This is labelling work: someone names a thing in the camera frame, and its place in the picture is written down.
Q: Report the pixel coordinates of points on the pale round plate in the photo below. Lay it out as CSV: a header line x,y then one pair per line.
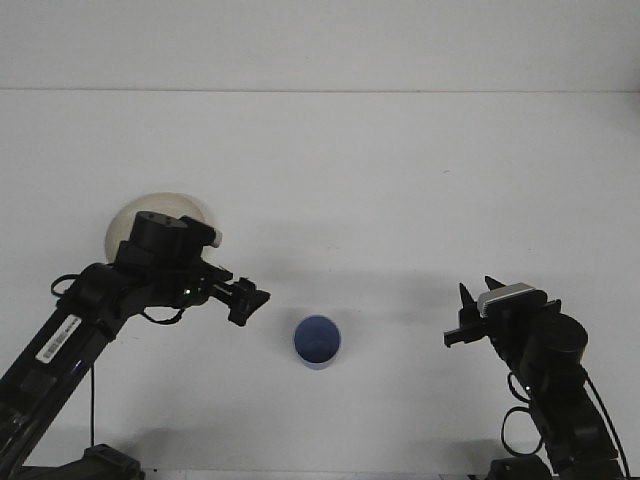
x,y
120,235

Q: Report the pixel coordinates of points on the pale blue cup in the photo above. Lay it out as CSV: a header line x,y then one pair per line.
x,y
316,342

